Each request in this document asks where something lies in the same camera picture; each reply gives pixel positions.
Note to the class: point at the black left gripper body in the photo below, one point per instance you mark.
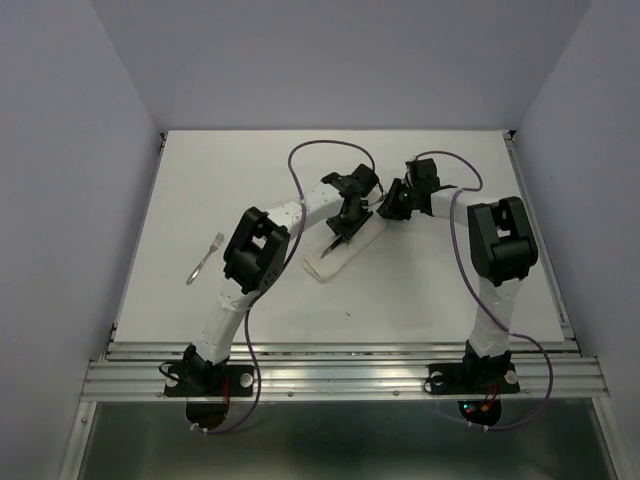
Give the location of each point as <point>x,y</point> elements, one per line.
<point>359,208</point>

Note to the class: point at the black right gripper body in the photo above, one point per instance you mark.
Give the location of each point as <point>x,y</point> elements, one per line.
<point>414,191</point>

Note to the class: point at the silver table knife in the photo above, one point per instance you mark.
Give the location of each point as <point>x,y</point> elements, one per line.
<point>331,247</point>

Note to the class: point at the white cloth napkin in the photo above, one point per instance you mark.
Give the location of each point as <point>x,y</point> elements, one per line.
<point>323,265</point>

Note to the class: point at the silver fork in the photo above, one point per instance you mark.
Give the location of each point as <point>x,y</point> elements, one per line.
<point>213,247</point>

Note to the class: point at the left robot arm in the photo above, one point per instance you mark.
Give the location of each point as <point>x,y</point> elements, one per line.
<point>255,258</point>

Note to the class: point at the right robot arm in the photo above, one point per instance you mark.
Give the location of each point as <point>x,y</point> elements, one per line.
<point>502,249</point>

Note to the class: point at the aluminium right side rail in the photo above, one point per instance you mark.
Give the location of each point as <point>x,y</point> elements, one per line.
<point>564,319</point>

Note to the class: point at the aluminium rail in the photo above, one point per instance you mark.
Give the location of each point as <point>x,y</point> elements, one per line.
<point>342,372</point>
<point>564,319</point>

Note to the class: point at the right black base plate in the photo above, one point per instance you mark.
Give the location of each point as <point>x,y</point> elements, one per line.
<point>450,379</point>

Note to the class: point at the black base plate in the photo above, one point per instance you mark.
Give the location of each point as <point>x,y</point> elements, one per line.
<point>450,379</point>
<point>229,381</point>

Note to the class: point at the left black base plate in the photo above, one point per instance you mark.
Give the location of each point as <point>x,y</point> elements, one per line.
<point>229,381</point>

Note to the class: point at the aluminium front rail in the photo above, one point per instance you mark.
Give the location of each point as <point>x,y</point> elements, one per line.
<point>342,372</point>

